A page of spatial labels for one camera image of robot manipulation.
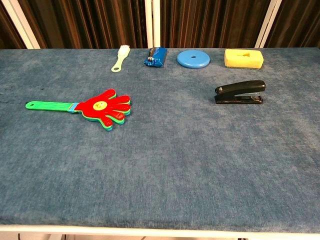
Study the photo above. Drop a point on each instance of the red and green hand clapper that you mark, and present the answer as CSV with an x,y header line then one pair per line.
x,y
100,105

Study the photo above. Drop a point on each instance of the blue table cloth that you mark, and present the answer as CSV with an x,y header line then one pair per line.
x,y
160,162

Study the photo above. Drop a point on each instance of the blue disc with hole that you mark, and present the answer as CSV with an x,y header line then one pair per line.
x,y
187,61

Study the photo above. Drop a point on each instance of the light green brush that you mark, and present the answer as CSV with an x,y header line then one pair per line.
x,y
120,58

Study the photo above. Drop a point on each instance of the black stapler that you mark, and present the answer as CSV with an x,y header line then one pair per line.
x,y
240,87

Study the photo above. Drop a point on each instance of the yellow sponge block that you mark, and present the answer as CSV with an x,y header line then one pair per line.
x,y
232,61

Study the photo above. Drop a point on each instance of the dark pleated curtain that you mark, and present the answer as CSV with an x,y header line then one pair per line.
x,y
87,22

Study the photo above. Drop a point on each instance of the white frame post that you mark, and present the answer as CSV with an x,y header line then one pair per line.
x,y
152,22
23,23
268,23

